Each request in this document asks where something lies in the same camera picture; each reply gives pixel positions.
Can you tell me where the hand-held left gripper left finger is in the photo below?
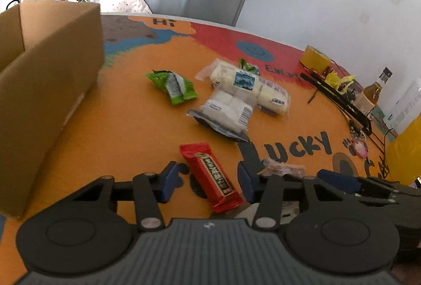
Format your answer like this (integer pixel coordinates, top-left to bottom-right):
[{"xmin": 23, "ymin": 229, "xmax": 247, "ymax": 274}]
[{"xmin": 71, "ymin": 161, "xmax": 178, "ymax": 231}]

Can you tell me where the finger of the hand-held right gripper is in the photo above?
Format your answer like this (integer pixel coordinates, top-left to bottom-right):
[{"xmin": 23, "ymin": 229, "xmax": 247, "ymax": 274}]
[{"xmin": 317, "ymin": 170, "xmax": 400, "ymax": 198}]

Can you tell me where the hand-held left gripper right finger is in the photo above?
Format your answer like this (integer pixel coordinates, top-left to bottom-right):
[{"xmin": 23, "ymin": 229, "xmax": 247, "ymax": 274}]
[{"xmin": 237, "ymin": 163, "xmax": 354, "ymax": 230}]

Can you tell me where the clear small wrapper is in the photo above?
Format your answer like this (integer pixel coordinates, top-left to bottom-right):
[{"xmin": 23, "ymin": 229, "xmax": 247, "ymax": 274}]
[{"xmin": 258, "ymin": 163, "xmax": 306, "ymax": 178}]

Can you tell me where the red snack bar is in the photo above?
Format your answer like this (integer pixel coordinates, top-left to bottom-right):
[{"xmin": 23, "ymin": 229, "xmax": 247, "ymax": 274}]
[{"xmin": 179, "ymin": 143, "xmax": 244, "ymax": 214}]

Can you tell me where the white bread packet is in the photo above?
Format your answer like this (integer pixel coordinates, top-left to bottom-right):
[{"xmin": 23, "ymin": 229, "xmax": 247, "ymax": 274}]
[{"xmin": 187, "ymin": 91, "xmax": 254, "ymax": 142}]

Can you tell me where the green white snack packet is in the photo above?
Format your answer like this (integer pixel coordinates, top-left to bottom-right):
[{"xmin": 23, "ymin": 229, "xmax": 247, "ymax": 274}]
[{"xmin": 146, "ymin": 69, "xmax": 198, "ymax": 105}]

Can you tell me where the long white roll cake packet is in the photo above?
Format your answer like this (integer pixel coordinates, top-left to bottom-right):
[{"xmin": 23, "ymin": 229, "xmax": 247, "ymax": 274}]
[{"xmin": 196, "ymin": 58, "xmax": 293, "ymax": 116}]

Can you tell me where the small teal green packet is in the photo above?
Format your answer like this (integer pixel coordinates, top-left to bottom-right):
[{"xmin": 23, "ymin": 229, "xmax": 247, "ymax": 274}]
[{"xmin": 238, "ymin": 58, "xmax": 260, "ymax": 75}]

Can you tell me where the brown cardboard box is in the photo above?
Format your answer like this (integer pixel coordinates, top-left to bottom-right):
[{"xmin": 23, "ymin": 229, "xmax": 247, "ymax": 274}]
[{"xmin": 0, "ymin": 0, "xmax": 106, "ymax": 220}]

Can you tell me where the orange juice bottle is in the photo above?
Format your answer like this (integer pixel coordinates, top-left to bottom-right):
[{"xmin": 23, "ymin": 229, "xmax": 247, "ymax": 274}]
[{"xmin": 383, "ymin": 114, "xmax": 421, "ymax": 185}]

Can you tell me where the printed cat table mat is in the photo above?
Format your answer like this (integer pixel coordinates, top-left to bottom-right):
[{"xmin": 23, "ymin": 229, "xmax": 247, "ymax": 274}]
[{"xmin": 0, "ymin": 13, "xmax": 421, "ymax": 276}]

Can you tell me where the glass bottle amber liquid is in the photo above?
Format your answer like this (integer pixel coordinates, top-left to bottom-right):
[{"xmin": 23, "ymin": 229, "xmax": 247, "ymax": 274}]
[{"xmin": 353, "ymin": 67, "xmax": 393, "ymax": 116}]

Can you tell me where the white ribbed unit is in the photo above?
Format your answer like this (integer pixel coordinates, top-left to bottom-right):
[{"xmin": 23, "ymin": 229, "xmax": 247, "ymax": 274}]
[{"xmin": 386, "ymin": 77, "xmax": 421, "ymax": 136}]

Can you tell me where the yellow green packet bundle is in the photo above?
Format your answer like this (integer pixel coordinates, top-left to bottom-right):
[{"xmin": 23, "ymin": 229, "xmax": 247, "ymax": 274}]
[{"xmin": 324, "ymin": 71, "xmax": 357, "ymax": 93}]

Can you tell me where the yellow tape roll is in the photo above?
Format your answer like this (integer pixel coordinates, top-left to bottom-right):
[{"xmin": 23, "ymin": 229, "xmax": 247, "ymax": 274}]
[{"xmin": 300, "ymin": 45, "xmax": 331, "ymax": 73}]

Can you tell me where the white dotted pillow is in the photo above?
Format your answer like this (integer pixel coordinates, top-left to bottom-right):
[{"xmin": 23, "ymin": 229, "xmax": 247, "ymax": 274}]
[{"xmin": 99, "ymin": 0, "xmax": 152, "ymax": 14}]

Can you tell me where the key bunch pink keychain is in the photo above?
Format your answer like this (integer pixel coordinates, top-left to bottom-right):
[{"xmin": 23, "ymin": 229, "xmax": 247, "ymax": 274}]
[{"xmin": 349, "ymin": 132, "xmax": 369, "ymax": 159}]

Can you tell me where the black wire rack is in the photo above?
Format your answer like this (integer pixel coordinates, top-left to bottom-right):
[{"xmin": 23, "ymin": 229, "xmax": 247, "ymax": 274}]
[{"xmin": 300, "ymin": 71, "xmax": 389, "ymax": 144}]

